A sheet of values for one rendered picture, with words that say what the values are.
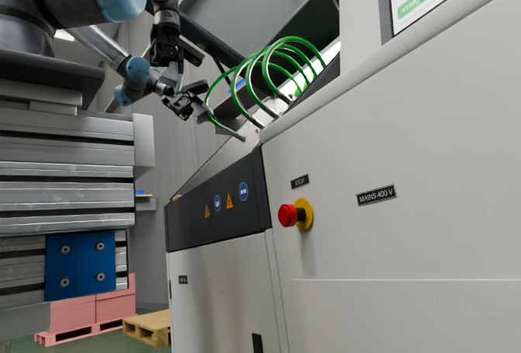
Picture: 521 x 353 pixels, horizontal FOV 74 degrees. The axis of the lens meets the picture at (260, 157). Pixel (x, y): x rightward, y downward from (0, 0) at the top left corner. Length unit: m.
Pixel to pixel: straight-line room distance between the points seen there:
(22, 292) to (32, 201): 0.12
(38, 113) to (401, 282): 0.51
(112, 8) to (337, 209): 0.46
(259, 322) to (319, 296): 0.21
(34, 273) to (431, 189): 0.50
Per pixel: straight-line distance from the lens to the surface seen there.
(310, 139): 0.55
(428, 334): 0.45
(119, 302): 5.49
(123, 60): 1.23
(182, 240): 1.11
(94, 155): 0.56
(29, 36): 0.63
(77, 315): 5.33
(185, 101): 1.25
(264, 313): 0.71
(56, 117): 0.57
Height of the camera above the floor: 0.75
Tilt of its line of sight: 15 degrees up
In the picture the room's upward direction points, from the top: 8 degrees counter-clockwise
